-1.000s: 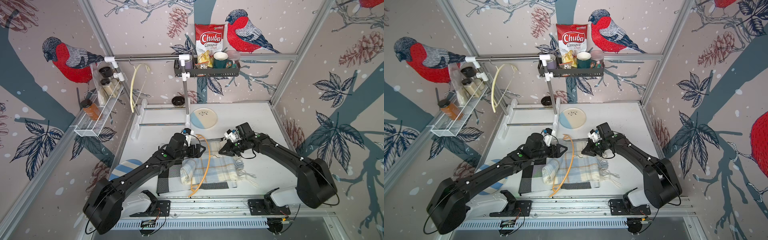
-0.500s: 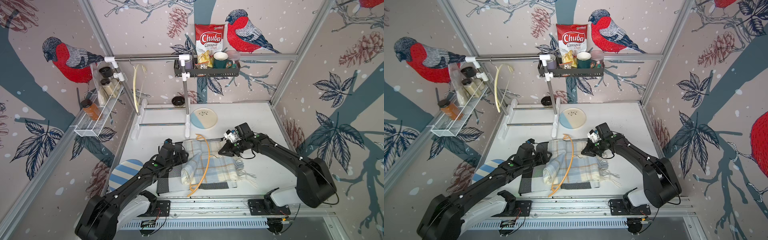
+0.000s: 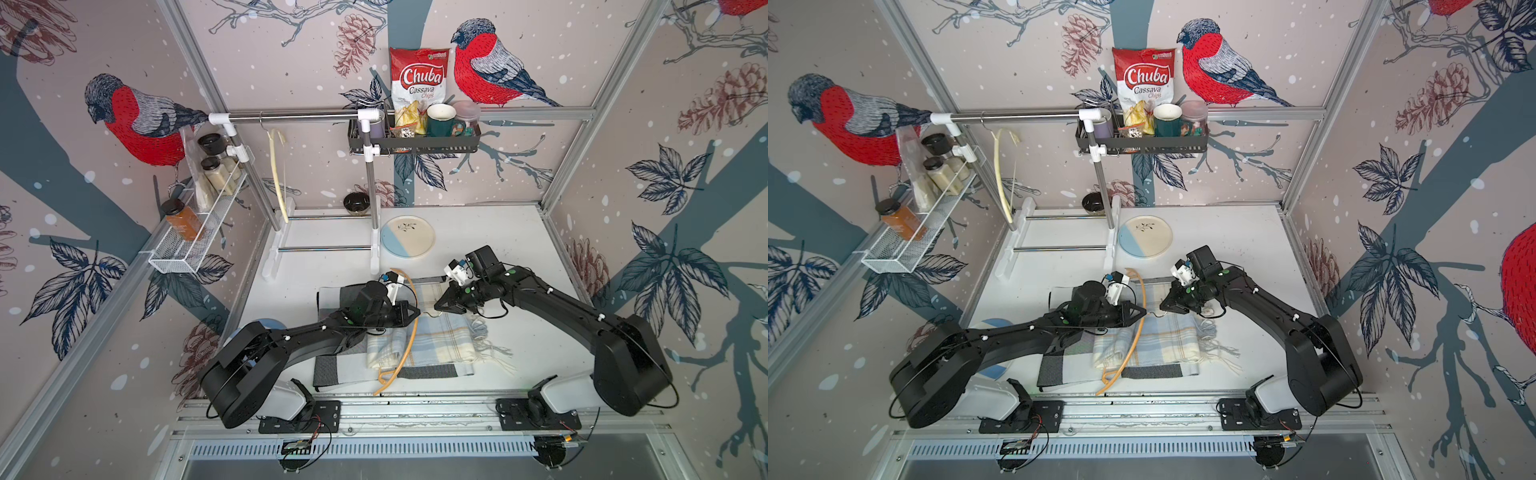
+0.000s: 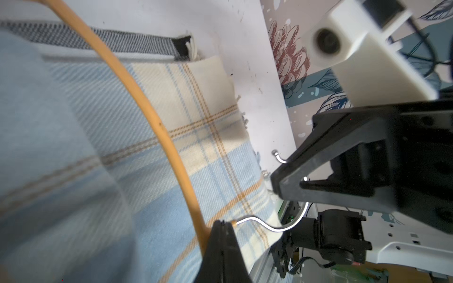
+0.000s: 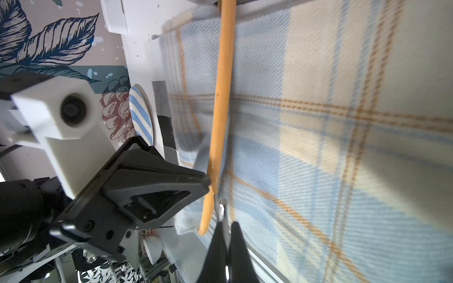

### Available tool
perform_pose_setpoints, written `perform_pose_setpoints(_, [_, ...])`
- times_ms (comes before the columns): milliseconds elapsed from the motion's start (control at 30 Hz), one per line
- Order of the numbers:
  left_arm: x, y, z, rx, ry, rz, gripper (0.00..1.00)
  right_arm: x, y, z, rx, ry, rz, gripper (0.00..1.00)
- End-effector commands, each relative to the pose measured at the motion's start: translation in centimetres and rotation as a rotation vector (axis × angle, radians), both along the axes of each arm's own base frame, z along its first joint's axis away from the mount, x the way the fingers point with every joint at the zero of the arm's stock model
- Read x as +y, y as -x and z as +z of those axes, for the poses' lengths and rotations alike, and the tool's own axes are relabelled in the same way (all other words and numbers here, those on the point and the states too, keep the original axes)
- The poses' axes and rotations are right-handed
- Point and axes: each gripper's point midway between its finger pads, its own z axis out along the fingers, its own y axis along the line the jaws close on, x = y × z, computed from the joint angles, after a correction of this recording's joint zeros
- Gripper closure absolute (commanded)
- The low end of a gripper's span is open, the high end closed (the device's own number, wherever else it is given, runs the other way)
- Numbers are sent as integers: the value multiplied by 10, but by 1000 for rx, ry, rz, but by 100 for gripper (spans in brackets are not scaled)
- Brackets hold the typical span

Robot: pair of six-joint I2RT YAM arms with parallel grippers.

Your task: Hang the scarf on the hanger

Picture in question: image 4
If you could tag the blue cream plaid scarf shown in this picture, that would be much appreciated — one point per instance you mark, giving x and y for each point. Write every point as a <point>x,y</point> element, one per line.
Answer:
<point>87,193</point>

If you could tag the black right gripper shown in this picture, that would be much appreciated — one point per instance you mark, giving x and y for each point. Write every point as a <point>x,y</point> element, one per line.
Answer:
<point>382,159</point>

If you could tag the black grey checkered scarf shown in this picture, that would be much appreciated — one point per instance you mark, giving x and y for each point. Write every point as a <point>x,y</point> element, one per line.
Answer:
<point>122,42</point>

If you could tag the wooden clothes hanger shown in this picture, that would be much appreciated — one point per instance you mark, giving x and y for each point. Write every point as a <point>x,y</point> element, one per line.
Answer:
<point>67,15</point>

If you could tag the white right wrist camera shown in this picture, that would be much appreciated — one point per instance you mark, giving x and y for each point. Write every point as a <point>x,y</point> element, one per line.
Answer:
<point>369,69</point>

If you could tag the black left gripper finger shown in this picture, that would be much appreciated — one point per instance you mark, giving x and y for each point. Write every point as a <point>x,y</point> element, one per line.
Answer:
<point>223,261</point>

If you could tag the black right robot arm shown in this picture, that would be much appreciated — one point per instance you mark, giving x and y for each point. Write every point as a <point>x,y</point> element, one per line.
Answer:
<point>340,234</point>

